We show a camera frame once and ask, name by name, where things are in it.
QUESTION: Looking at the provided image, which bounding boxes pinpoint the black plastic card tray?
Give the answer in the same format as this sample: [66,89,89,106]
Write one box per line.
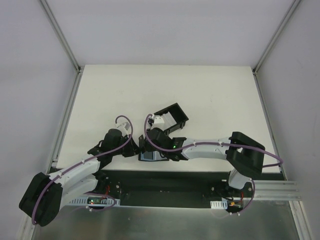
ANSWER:
[147,102,189,136]

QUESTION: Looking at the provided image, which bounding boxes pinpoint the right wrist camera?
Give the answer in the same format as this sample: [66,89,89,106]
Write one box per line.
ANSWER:
[152,115,165,128]

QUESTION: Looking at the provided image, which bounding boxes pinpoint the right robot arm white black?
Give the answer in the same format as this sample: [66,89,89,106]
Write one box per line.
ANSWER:
[138,127,265,198]

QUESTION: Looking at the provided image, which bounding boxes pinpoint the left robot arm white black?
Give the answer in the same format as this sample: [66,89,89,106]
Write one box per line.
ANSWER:
[18,128,140,227]

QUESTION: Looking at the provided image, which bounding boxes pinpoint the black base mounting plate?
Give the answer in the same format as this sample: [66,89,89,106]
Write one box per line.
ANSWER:
[82,168,286,208]

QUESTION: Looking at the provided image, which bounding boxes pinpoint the left white cable duct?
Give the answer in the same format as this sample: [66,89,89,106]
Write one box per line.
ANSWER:
[67,195,121,207]

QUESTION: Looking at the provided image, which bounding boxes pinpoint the aluminium frame post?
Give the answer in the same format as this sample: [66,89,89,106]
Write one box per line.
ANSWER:
[252,0,303,76]
[38,0,82,73]

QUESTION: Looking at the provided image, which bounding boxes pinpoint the white cable duct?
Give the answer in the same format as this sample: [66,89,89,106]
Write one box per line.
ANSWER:
[67,195,121,207]
[210,199,228,210]

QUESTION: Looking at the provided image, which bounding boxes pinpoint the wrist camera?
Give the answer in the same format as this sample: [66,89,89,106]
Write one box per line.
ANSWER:
[116,122,131,132]
[152,115,165,128]

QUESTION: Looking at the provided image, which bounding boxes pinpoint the aluminium front frame rail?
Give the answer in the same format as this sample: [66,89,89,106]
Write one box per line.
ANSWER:
[254,180,302,201]

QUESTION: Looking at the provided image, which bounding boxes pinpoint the black leather card holder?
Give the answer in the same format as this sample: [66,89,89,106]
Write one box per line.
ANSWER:
[138,151,169,162]

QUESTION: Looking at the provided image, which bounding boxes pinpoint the right white cable duct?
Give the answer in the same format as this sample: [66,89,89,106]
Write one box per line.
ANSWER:
[210,199,228,210]

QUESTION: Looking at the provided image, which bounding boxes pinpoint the right aluminium frame post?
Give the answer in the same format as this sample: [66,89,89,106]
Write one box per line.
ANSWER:
[252,0,303,76]

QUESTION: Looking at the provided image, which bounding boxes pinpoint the white cards in tray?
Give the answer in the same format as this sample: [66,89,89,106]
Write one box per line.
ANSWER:
[162,112,177,126]

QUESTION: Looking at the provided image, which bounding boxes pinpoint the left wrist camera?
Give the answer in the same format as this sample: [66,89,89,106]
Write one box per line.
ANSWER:
[116,122,131,132]

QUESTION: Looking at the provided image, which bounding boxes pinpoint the left aluminium frame post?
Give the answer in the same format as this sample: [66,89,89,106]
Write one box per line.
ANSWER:
[38,0,82,73]

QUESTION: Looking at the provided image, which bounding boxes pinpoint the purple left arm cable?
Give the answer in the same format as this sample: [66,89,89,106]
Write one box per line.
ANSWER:
[31,115,134,226]

